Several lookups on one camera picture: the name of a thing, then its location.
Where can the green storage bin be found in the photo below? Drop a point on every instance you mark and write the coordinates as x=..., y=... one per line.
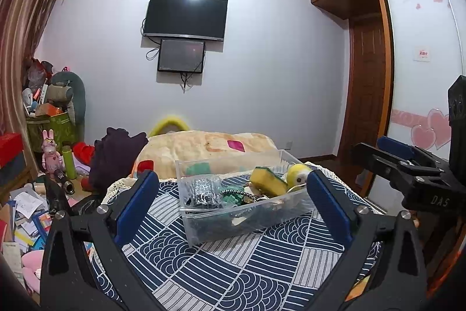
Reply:
x=54, y=130

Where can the brown wooden door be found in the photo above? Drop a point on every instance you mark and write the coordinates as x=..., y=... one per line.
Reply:
x=366, y=92

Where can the blue white patterned tablecloth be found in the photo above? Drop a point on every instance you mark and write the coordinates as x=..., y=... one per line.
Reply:
x=225, y=271

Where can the striped brown curtain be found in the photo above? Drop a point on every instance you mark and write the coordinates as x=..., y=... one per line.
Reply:
x=20, y=41

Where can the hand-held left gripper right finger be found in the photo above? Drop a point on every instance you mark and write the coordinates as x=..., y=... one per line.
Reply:
x=329, y=205

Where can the pink plush toy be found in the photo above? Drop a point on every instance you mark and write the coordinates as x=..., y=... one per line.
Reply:
x=32, y=265

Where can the wooden wardrobe white doors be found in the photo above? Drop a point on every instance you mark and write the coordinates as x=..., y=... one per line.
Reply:
x=415, y=16

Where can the orange object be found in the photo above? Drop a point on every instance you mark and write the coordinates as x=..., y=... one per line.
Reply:
x=358, y=288

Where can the white wall socket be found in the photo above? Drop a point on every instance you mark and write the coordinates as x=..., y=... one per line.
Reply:
x=289, y=145

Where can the grey plush cushion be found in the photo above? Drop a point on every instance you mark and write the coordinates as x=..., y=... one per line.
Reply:
x=72, y=94

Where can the green bottle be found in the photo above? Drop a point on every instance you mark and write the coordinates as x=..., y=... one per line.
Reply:
x=68, y=163

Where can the clear plastic box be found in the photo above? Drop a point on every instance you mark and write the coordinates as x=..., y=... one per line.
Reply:
x=204, y=234

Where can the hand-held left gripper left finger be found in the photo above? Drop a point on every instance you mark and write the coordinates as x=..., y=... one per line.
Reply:
x=136, y=201

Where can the pink heart decal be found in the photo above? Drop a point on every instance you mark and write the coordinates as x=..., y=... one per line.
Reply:
x=437, y=130

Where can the small wall monitor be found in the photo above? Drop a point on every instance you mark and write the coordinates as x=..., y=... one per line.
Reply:
x=181, y=55

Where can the yellow ball toy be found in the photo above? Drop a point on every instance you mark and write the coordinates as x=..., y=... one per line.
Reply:
x=298, y=175

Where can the small paper note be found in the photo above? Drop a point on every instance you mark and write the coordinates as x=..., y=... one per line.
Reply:
x=422, y=53

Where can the pink rabbit figure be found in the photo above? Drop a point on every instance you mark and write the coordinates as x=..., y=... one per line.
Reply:
x=51, y=156

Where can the dark purple garment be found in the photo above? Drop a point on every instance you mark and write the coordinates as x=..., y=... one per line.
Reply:
x=109, y=159

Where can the beige printed blanket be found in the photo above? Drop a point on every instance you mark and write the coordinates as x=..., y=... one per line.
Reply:
x=193, y=149

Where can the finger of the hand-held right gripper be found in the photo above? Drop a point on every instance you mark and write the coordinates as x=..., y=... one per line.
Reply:
x=378, y=159
x=393, y=145

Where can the black patterned roll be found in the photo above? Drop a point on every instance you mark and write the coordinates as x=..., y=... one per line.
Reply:
x=204, y=190

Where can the black flashlight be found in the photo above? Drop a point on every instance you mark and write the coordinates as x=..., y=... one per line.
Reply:
x=64, y=181

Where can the yellow green sponge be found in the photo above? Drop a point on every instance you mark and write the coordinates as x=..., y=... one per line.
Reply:
x=267, y=183

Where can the red cloth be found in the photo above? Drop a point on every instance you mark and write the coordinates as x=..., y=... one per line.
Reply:
x=83, y=152

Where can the dark blue box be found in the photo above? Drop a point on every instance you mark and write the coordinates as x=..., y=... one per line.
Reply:
x=12, y=174

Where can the red box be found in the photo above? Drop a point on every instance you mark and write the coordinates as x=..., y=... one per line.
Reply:
x=10, y=147

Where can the wall-mounted television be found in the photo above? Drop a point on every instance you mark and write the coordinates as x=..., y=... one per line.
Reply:
x=185, y=17

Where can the pile of household clutter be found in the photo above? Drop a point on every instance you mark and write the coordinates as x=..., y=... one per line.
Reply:
x=40, y=96

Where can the black plastic bag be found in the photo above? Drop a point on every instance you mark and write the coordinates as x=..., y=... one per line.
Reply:
x=85, y=204

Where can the yellow plush item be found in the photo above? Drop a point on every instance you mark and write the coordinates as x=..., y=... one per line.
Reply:
x=165, y=122

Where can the pile of papers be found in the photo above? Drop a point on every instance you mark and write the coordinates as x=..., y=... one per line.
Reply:
x=27, y=205

